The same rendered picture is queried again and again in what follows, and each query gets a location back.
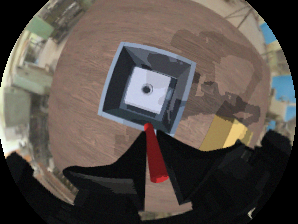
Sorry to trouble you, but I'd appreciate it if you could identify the red peg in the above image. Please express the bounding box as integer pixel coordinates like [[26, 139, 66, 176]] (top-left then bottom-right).
[[145, 124, 169, 183]]

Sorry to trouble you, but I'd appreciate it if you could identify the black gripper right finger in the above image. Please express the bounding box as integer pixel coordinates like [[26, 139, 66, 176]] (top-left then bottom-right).
[[156, 129, 246, 205]]

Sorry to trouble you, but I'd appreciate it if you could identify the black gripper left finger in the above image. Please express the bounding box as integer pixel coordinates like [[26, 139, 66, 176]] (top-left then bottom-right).
[[63, 131, 148, 212]]

